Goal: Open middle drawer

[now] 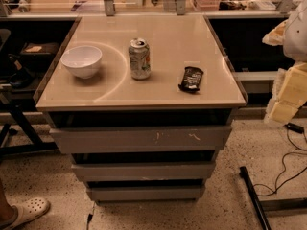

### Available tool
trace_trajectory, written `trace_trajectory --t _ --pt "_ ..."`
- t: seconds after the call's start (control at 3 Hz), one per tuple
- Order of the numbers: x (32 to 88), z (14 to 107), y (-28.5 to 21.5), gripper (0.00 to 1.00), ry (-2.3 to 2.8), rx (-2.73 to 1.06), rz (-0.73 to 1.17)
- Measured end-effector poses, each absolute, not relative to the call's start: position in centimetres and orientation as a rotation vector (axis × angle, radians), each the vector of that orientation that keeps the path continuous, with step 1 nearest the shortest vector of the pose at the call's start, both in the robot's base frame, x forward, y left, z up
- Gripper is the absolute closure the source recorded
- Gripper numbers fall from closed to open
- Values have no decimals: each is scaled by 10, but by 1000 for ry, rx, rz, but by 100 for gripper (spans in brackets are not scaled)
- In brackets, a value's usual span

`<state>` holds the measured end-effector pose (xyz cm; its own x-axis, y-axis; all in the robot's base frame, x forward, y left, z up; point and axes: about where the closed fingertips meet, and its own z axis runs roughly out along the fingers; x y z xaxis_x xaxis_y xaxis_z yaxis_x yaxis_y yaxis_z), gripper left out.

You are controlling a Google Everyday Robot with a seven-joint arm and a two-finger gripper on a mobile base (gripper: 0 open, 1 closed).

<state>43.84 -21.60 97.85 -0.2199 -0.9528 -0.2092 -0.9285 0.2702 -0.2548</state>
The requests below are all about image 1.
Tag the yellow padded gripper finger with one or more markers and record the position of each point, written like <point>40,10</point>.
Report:
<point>289,94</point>

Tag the grey drawer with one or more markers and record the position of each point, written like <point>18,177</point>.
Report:
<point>143,171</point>
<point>145,193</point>
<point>140,138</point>

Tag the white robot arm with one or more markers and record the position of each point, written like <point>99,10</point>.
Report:
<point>292,35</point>

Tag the drawer cabinet with beige top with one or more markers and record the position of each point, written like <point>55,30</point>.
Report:
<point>141,104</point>

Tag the grey top drawer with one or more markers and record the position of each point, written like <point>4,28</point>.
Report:
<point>140,138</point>

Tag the grey bottom drawer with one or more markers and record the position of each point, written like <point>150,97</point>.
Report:
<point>145,193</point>

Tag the black snack bar wrapper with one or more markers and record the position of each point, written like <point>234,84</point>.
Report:
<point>191,79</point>

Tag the crushed silver soda can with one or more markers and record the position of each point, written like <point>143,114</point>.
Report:
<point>139,53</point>

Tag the white ceramic bowl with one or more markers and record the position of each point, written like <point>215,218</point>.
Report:
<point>82,61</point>

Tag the black metal stand left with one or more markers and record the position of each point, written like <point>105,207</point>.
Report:
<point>37,145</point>

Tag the black bag on shelf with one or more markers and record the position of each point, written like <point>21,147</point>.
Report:
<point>22,77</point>

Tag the white perforated clog shoe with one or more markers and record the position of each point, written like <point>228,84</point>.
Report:
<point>12,216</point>

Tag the black power adapter with cable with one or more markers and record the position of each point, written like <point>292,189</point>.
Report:
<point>299,151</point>

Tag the black metal floor frame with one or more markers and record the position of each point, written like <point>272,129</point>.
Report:
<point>278,205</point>

